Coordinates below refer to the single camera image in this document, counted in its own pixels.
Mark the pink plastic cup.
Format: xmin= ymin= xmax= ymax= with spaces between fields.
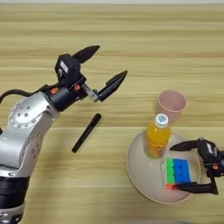
xmin=157 ymin=89 xmax=188 ymax=125

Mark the beige round plate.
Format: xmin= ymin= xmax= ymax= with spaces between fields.
xmin=125 ymin=129 xmax=202 ymax=205

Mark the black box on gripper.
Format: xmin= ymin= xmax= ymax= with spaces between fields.
xmin=54 ymin=53 xmax=81 ymax=88
xmin=197 ymin=138 xmax=220 ymax=164

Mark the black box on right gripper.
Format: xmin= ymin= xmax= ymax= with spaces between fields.
xmin=197 ymin=138 xmax=220 ymax=164

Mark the orange juice bottle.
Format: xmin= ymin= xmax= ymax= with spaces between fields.
xmin=143 ymin=113 xmax=172 ymax=160

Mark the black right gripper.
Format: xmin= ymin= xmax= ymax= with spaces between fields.
xmin=170 ymin=139 xmax=224 ymax=196

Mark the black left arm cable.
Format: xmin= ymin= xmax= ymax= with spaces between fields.
xmin=0 ymin=84 xmax=51 ymax=103

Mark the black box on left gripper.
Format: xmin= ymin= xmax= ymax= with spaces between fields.
xmin=54 ymin=53 xmax=81 ymax=88

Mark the colourful puzzle cube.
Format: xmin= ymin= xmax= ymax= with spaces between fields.
xmin=161 ymin=157 xmax=192 ymax=191

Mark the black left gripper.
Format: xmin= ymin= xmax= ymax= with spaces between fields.
xmin=43 ymin=45 xmax=129 ymax=113

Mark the black marker pen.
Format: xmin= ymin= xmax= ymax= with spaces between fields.
xmin=71 ymin=113 xmax=102 ymax=154

